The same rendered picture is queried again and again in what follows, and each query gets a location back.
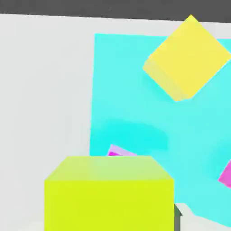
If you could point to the large cyan box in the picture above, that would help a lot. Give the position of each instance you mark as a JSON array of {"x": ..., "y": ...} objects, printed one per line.
[{"x": 137, "y": 115}]

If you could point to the small lime yellow cube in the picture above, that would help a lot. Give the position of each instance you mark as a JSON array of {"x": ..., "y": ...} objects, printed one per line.
[{"x": 108, "y": 198}]

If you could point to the small magenta cube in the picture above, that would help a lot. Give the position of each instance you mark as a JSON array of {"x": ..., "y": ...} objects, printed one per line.
[
  {"x": 226, "y": 176},
  {"x": 119, "y": 151}
]

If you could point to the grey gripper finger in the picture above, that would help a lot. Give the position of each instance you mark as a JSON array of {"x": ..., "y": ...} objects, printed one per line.
[{"x": 187, "y": 219}]

